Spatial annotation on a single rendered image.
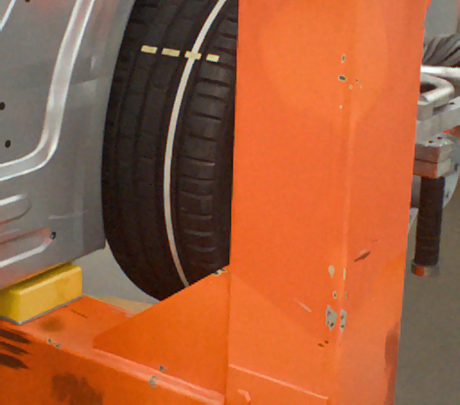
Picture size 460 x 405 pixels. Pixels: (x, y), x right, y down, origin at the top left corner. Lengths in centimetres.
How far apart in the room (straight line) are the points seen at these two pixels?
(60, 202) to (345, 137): 56
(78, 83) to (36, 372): 41
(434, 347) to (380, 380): 186
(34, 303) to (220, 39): 48
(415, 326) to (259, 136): 216
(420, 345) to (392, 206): 196
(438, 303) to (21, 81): 221
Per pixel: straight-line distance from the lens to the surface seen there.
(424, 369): 323
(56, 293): 177
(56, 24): 170
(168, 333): 156
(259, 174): 138
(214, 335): 151
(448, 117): 179
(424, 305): 363
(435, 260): 177
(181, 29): 184
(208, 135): 176
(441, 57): 201
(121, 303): 351
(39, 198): 169
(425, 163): 172
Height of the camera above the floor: 139
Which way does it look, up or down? 17 degrees down
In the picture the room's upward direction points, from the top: 2 degrees clockwise
